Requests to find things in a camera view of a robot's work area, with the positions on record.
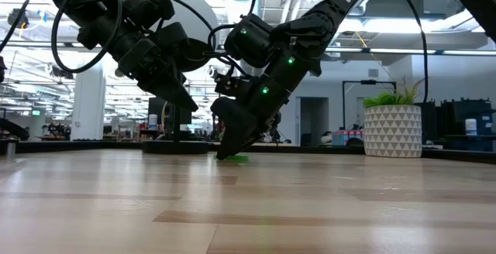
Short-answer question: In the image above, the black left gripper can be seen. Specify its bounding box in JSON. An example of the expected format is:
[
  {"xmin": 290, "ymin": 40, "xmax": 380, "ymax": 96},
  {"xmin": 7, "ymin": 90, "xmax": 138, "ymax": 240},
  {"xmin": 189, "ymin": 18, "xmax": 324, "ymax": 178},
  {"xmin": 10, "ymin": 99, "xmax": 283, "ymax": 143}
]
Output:
[{"xmin": 115, "ymin": 36, "xmax": 199, "ymax": 112}]

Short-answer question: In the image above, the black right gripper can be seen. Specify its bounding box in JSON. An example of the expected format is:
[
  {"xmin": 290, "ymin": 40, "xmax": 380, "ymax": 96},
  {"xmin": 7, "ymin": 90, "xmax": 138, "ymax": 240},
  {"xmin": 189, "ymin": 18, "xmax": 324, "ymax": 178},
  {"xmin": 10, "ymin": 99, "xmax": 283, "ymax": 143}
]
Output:
[{"xmin": 211, "ymin": 71, "xmax": 290, "ymax": 161}]

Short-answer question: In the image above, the green rubber band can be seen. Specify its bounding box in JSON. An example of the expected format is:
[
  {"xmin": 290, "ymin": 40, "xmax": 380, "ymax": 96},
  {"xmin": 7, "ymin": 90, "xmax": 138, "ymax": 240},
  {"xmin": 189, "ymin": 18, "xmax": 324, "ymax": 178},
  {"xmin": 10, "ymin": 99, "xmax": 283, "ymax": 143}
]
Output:
[{"xmin": 222, "ymin": 153, "xmax": 250, "ymax": 163}]

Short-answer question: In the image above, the black computer monitor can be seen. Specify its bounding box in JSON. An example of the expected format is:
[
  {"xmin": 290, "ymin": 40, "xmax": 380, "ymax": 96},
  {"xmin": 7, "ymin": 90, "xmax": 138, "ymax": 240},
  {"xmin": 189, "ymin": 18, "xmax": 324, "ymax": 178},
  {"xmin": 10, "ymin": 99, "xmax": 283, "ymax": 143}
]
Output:
[{"xmin": 148, "ymin": 97, "xmax": 193, "ymax": 136}]

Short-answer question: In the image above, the white globe table lamp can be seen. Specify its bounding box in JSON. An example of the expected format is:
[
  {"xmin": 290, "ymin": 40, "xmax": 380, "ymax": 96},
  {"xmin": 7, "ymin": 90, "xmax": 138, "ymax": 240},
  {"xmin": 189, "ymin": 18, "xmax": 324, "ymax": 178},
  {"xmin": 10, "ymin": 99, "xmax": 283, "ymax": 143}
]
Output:
[{"xmin": 141, "ymin": 0, "xmax": 221, "ymax": 155}]

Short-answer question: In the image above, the white building column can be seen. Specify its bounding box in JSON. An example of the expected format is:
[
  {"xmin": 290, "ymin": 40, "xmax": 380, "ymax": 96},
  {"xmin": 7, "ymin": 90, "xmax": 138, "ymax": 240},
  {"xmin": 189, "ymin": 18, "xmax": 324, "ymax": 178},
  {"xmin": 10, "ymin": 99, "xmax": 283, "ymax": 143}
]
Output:
[{"xmin": 71, "ymin": 51, "xmax": 107, "ymax": 142}]

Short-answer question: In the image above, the pink blue striped box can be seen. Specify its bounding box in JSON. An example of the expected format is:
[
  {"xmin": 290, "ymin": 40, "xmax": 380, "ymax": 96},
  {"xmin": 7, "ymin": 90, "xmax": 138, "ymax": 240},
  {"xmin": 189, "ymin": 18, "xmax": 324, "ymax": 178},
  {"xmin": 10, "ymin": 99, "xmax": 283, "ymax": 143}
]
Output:
[{"xmin": 331, "ymin": 129, "xmax": 366, "ymax": 147}]

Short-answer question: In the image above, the potted plant in patterned planter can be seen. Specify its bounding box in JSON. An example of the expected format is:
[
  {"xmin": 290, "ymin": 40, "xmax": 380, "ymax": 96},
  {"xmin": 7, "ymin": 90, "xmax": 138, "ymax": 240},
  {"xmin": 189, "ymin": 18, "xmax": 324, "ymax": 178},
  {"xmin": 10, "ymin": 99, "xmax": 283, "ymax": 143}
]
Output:
[{"xmin": 362, "ymin": 76, "xmax": 429, "ymax": 159}]

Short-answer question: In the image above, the black ceiling speaker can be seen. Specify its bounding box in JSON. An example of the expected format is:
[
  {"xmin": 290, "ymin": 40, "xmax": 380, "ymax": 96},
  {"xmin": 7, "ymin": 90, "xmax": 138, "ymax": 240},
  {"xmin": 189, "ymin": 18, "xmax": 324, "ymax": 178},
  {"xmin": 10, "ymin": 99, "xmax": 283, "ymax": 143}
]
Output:
[{"xmin": 7, "ymin": 8, "xmax": 30, "ymax": 29}]

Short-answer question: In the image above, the black equipment rack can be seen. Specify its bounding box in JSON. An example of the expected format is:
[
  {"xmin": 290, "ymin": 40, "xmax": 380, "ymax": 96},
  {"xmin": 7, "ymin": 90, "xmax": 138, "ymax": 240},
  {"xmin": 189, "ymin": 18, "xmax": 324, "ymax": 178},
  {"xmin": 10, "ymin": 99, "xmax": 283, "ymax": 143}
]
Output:
[{"xmin": 415, "ymin": 98, "xmax": 496, "ymax": 153}]

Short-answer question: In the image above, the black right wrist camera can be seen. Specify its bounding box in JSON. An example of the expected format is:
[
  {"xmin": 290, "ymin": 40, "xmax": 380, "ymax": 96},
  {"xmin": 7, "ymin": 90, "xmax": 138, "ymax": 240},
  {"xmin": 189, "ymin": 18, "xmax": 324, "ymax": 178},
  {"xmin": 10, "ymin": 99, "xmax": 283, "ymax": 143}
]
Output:
[{"xmin": 214, "ymin": 70, "xmax": 253, "ymax": 101}]

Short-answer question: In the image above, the black aluminium table frame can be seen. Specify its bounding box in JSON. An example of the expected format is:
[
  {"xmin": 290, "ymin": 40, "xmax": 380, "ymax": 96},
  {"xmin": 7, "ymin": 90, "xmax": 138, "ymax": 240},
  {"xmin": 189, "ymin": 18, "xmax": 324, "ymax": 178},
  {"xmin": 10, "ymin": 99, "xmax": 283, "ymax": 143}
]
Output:
[{"xmin": 0, "ymin": 139, "xmax": 496, "ymax": 164}]

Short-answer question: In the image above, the black left wrist cable loop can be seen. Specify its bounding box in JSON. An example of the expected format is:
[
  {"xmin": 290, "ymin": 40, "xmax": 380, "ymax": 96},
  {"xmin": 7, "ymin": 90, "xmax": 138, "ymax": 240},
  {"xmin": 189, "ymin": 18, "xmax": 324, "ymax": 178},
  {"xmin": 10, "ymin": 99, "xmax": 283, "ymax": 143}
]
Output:
[{"xmin": 50, "ymin": 0, "xmax": 124, "ymax": 74}]

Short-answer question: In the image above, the black metal rig frame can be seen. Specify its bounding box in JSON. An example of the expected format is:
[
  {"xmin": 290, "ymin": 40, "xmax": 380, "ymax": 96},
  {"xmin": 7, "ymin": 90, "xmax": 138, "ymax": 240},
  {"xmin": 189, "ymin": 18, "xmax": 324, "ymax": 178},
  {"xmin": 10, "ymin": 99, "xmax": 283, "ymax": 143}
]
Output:
[{"xmin": 342, "ymin": 79, "xmax": 398, "ymax": 131}]

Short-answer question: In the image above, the grey metal post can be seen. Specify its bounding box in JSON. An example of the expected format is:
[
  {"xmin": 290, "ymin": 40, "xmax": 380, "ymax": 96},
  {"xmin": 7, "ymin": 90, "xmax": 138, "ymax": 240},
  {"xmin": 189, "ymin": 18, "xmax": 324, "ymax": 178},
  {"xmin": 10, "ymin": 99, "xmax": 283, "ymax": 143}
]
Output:
[{"xmin": 6, "ymin": 136, "xmax": 19, "ymax": 160}]

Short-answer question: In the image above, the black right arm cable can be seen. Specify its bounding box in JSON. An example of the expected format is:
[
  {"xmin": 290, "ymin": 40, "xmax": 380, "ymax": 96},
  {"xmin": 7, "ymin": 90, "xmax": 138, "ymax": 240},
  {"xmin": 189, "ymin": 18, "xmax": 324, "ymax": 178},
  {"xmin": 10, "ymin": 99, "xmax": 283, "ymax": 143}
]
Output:
[{"xmin": 391, "ymin": 0, "xmax": 429, "ymax": 104}]

